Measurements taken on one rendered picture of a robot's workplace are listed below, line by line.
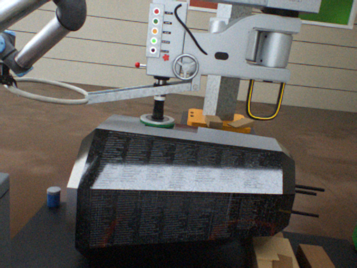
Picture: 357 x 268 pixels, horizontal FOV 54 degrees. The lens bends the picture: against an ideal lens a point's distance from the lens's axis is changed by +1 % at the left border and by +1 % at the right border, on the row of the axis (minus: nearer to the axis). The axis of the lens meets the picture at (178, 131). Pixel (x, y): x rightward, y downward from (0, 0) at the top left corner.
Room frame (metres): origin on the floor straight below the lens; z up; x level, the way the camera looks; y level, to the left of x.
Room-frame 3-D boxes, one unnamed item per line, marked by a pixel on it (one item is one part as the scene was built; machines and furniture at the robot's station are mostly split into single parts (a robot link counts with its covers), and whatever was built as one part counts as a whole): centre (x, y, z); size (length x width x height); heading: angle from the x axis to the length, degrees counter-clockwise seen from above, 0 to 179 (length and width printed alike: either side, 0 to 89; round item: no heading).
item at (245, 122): (2.63, -0.48, 0.80); 0.20 x 0.10 x 0.05; 128
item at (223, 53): (2.15, -0.25, 1.35); 0.74 x 0.23 x 0.49; 97
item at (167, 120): (2.11, 0.14, 0.89); 0.21 x 0.21 x 0.01
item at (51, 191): (2.44, 0.90, 0.08); 0.10 x 0.10 x 0.13
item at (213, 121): (2.56, -0.26, 0.81); 0.20 x 0.10 x 0.05; 7
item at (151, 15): (1.99, 0.20, 1.42); 0.08 x 0.03 x 0.28; 97
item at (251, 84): (2.19, -0.52, 1.10); 0.23 x 0.03 x 0.32; 97
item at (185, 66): (2.01, 0.01, 1.24); 0.15 x 0.10 x 0.15; 97
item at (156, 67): (2.12, 0.06, 1.36); 0.36 x 0.22 x 0.45; 97
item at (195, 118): (2.81, -0.31, 0.76); 0.49 x 0.49 x 0.05; 89
